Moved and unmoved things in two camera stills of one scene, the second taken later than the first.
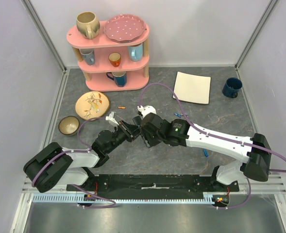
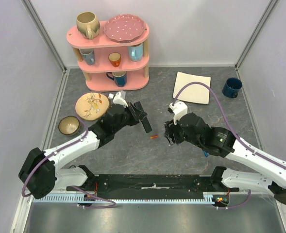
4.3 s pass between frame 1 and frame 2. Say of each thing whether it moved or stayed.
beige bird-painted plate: stayed
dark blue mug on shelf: stayed
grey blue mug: stayed
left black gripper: moved
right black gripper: moved
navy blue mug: stayed
